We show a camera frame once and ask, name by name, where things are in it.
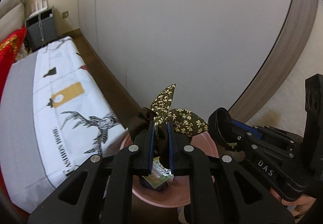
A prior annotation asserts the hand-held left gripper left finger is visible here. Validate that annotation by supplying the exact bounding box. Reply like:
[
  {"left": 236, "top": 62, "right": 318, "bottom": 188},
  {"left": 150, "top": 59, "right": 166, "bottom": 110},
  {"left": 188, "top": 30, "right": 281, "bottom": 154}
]
[{"left": 28, "top": 121, "right": 155, "bottom": 224}]

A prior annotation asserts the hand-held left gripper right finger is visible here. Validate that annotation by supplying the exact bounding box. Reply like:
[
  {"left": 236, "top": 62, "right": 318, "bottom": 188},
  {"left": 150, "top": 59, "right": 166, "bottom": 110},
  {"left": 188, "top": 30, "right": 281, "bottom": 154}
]
[{"left": 167, "top": 122, "right": 296, "bottom": 224}]

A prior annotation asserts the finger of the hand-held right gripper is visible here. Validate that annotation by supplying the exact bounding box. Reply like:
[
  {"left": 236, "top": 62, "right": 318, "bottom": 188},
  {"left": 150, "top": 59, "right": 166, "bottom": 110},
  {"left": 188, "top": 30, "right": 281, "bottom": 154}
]
[
  {"left": 208, "top": 107, "right": 253, "bottom": 151},
  {"left": 231, "top": 119, "right": 301, "bottom": 144}
]

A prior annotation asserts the pink plastic bin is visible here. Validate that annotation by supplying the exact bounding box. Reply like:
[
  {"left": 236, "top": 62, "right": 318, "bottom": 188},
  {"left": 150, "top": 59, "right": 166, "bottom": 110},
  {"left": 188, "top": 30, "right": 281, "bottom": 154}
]
[{"left": 119, "top": 131, "right": 220, "bottom": 208}]

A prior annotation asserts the brown floral cloth scrunchie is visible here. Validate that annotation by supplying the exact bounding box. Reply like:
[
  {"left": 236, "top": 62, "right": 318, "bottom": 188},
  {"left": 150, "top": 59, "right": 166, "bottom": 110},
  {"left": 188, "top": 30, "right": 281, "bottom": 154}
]
[{"left": 127, "top": 83, "right": 209, "bottom": 164}]

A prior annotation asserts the green snack packet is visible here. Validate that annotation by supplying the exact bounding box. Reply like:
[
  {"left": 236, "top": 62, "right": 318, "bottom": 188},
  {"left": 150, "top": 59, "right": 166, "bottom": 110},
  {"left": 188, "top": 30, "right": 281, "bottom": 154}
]
[{"left": 143, "top": 157, "right": 174, "bottom": 185}]

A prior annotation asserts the person's right hand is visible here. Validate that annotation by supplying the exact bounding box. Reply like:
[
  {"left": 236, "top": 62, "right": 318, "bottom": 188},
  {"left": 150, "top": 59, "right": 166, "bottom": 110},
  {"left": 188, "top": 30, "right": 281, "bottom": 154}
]
[{"left": 270, "top": 187, "right": 317, "bottom": 218}]

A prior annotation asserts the curved wooden trim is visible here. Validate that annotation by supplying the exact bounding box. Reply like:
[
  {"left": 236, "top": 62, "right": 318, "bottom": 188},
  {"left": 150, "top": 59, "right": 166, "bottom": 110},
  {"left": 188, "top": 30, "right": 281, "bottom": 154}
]
[{"left": 228, "top": 0, "right": 318, "bottom": 124}]

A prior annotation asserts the white wardrobe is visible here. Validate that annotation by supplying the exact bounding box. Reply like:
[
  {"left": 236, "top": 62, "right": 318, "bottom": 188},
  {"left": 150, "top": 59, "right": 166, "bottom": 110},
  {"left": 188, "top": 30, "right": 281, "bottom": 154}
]
[{"left": 77, "top": 0, "right": 297, "bottom": 119}]

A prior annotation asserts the deer print tablecloth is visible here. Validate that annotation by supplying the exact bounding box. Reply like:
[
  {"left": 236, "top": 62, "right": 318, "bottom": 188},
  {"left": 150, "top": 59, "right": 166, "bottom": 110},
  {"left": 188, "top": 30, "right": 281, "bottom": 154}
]
[{"left": 0, "top": 36, "right": 127, "bottom": 214}]

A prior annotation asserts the grey nightstand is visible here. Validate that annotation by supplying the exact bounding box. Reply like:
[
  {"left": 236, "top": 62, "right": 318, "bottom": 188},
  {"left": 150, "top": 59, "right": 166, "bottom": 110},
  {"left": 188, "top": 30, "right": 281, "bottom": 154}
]
[{"left": 25, "top": 6, "right": 59, "bottom": 52}]

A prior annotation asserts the red floral blanket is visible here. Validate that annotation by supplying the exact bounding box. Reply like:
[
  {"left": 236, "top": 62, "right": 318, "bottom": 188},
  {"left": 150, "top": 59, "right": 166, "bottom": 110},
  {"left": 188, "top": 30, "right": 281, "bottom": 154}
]
[{"left": 0, "top": 26, "right": 28, "bottom": 103}]

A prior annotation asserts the white router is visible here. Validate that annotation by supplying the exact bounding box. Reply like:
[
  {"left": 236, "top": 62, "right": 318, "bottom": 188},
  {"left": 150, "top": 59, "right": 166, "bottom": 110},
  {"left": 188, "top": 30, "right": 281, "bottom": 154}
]
[{"left": 28, "top": 0, "right": 49, "bottom": 18}]

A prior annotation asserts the beige padded headboard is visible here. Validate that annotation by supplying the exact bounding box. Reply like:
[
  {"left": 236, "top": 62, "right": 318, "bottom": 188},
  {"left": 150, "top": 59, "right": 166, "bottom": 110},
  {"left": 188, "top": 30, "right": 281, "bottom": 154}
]
[{"left": 0, "top": 0, "right": 26, "bottom": 43}]

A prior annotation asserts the white cable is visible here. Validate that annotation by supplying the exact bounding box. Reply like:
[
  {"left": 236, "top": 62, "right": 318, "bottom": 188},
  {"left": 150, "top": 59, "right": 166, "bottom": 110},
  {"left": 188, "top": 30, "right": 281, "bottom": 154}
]
[{"left": 38, "top": 14, "right": 47, "bottom": 48}]

